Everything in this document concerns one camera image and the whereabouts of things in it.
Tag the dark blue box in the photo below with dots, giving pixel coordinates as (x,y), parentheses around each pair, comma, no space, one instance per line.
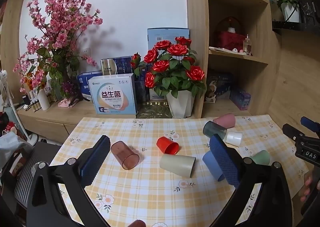
(123,64)

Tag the white wall socket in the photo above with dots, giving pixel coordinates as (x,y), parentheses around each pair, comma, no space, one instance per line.
(86,52)

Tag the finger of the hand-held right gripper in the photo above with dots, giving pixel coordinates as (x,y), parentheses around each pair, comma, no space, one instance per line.
(311,123)
(291,132)

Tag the light blue tall box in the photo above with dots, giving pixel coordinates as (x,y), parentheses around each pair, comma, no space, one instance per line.
(160,36)

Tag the wooden shelf unit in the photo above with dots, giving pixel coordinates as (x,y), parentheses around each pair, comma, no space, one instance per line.
(197,29)

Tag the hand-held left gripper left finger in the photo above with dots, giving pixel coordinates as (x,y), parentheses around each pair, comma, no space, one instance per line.
(95,159)

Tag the grey translucent cup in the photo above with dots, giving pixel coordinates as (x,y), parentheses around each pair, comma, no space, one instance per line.
(212,129)

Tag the pink blossom bouquet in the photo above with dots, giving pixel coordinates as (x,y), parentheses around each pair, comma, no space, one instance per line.
(60,29)

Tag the blue cup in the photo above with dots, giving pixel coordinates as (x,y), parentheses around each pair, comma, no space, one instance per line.
(211,164)

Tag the purple blue box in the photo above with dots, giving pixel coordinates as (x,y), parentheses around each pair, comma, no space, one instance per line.
(240,98)

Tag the gold tray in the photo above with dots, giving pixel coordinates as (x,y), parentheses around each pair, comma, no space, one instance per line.
(153,110)

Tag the pink cup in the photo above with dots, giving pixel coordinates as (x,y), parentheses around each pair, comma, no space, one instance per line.
(226,120)

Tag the brown translucent cup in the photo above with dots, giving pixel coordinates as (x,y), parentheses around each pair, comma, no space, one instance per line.
(123,153)

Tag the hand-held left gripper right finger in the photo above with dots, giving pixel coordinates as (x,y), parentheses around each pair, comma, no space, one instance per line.
(225,162)

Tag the person's right hand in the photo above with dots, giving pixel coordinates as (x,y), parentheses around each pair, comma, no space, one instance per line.
(308,182)

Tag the white standing fan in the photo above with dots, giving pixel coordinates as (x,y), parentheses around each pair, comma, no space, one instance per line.
(11,107)

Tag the silver tin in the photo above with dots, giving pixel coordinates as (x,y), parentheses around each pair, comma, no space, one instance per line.
(108,66)

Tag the wooden low cabinet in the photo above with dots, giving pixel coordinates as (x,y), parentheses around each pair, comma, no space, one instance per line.
(50,122)

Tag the beige cup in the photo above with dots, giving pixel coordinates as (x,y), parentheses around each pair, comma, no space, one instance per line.
(177,164)

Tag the grey plastic bag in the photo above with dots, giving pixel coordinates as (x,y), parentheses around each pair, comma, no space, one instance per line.
(12,147)

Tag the pink cloth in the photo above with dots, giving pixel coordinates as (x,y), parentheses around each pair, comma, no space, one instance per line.
(65,103)

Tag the dark patterned box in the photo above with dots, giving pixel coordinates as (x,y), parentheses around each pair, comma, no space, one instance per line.
(220,82)

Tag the white vase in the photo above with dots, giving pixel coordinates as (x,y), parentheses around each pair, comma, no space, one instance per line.
(43,99)

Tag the dark red cup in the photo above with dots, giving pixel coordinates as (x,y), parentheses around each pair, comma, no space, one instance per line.
(137,223)

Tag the clear glass bottle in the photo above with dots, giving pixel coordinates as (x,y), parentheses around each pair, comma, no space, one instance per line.
(247,46)

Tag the white box with blue print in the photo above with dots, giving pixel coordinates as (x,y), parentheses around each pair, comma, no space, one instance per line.
(112,94)

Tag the black shelf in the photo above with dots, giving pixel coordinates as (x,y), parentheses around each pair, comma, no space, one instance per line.
(308,12)

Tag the green cup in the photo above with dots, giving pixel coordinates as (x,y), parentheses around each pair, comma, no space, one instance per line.
(261,157)

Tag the red rose plant white pot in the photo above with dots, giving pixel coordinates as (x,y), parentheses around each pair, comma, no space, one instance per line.
(175,67)

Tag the blue carton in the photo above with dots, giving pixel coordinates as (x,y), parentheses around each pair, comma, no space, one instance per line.
(83,82)

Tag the row of small bottles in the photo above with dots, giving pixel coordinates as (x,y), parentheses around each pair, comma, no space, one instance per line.
(35,105)

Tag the white cup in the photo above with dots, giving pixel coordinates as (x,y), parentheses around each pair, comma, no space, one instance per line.
(234,138)

